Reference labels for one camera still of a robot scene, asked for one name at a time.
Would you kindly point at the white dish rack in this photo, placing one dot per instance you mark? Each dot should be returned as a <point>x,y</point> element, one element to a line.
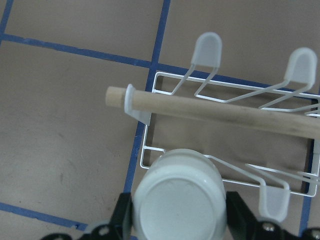
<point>301,69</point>

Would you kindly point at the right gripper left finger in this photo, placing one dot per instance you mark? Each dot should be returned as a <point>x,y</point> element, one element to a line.
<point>119,226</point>

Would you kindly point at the cream white cup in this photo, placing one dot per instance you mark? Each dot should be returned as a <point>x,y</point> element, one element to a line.
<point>181,197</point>

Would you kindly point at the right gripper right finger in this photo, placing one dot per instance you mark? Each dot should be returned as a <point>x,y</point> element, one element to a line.
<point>243,225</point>

